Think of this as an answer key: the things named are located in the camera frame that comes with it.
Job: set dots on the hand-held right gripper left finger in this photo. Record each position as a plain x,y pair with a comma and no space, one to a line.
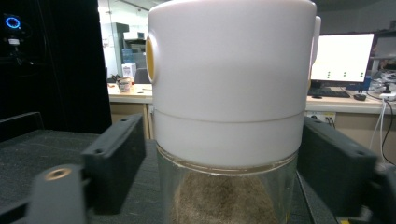
115,155

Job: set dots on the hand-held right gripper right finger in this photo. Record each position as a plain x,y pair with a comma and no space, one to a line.
336,161

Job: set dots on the black two-tier metal shelf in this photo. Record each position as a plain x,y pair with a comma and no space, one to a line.
37,149

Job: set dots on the glass jar with white lid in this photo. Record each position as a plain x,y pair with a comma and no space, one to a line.
230,77

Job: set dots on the beige wooden desk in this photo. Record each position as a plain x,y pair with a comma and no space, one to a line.
342,107

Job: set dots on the black computer mouse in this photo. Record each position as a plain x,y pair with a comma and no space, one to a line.
360,97

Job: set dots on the black keyboard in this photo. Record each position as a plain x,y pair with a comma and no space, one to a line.
328,93

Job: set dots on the white printed cup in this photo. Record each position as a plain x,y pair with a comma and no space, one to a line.
124,84

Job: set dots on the grey office chair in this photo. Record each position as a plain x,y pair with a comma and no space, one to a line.
142,76

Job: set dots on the white box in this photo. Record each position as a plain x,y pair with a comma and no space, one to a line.
129,70

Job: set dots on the computer monitor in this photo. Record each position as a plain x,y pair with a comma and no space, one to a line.
342,56

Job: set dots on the white wall socket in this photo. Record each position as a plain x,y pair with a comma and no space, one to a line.
320,117

